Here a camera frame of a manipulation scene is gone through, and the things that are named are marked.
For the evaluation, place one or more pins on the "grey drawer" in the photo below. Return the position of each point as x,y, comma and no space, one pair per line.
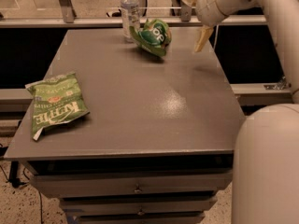
166,218
97,185
135,206

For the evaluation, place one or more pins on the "green rice chip bag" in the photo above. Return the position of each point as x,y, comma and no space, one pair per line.
154,37

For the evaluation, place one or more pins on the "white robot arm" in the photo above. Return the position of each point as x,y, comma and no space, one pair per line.
266,160

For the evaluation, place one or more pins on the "grey drawer cabinet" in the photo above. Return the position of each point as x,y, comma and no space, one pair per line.
172,115

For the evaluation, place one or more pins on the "middle grey drawer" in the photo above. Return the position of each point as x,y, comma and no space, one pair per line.
135,206

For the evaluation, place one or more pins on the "top grey drawer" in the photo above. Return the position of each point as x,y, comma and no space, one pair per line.
97,185

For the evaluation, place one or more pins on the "metal floor bracket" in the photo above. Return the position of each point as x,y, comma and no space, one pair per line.
282,84

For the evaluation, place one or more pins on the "clear plastic water bottle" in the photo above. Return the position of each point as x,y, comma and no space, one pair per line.
130,17

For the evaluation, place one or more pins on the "green kettle chips bag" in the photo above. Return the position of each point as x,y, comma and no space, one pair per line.
56,101

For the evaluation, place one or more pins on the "bottom grey drawer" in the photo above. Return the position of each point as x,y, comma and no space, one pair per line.
166,218

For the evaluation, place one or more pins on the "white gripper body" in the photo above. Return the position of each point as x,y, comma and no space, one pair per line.
209,7

